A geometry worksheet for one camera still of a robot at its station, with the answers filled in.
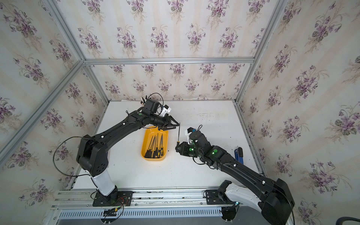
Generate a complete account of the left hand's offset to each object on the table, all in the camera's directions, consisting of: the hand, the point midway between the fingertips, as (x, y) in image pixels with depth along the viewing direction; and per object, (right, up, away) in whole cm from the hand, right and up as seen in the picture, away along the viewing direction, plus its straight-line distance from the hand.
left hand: (178, 126), depth 78 cm
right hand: (-1, -12, -4) cm, 13 cm away
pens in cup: (-28, +17, +29) cm, 44 cm away
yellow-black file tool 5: (-15, -15, +14) cm, 26 cm away
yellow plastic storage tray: (-21, -6, +18) cm, 28 cm away
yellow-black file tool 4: (-16, -17, +12) cm, 27 cm away
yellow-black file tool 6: (-11, -16, +15) cm, 24 cm away
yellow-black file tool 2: (-20, -19, +10) cm, 30 cm away
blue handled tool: (+38, -18, +8) cm, 43 cm away
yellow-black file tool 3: (-19, -17, +12) cm, 28 cm away
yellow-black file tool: (0, -9, -2) cm, 9 cm away
